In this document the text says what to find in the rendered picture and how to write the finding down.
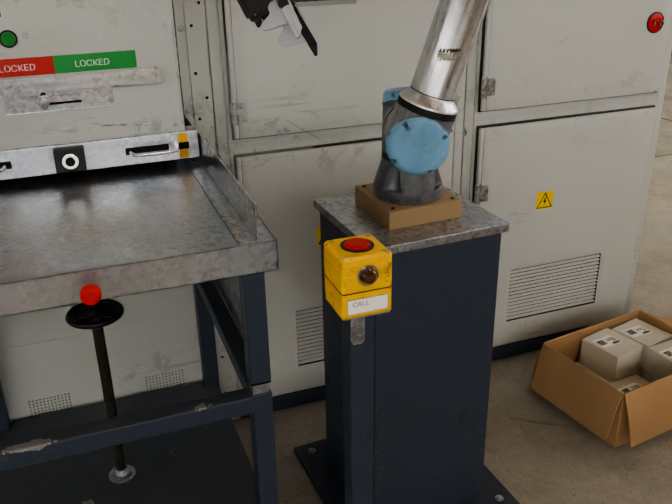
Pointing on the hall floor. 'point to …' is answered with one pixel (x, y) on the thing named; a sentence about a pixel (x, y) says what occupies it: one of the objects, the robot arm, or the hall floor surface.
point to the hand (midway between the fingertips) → (312, 46)
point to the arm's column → (423, 372)
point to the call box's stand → (358, 408)
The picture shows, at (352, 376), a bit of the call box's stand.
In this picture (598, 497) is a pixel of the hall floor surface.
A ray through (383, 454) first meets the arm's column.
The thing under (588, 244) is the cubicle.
